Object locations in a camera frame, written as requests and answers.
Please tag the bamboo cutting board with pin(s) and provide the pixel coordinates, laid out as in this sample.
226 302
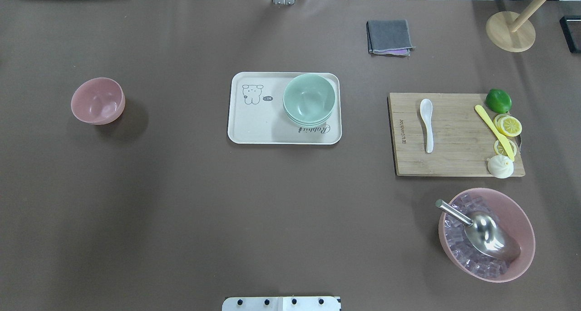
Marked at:
462 141

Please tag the white ceramic spoon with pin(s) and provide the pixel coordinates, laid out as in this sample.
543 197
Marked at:
426 113

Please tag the metal ice scoop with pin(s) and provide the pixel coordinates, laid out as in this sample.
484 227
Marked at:
484 233

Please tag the black object table edge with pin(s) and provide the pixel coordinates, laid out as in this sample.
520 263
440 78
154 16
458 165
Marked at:
571 27

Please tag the wooden cup tree stand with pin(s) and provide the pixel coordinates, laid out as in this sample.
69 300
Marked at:
512 31

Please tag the small pink bowl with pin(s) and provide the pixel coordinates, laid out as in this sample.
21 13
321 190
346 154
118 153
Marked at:
98 101

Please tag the green lime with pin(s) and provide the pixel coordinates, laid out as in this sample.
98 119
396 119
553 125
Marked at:
498 101

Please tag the top green bowl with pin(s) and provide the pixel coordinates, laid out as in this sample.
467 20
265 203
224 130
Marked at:
309 98

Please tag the grey folded cloth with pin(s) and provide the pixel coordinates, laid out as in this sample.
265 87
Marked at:
389 37

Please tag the white steamed bun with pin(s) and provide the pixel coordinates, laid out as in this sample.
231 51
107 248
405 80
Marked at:
500 166

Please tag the large pink bowl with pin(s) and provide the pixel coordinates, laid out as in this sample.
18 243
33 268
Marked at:
508 214

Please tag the cream rabbit tray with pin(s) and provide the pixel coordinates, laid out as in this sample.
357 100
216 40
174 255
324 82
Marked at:
257 115

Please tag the lemon slice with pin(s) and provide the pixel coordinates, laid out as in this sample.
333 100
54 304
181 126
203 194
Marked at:
508 125
499 149

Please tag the yellow plastic knife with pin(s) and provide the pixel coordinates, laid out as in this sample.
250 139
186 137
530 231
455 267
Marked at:
502 138

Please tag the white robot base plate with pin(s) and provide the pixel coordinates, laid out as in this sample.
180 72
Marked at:
282 303

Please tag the lower lemon slice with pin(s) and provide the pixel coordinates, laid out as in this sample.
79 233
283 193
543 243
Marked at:
499 149

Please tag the upper lemon slice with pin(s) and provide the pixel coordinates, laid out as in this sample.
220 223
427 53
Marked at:
508 125

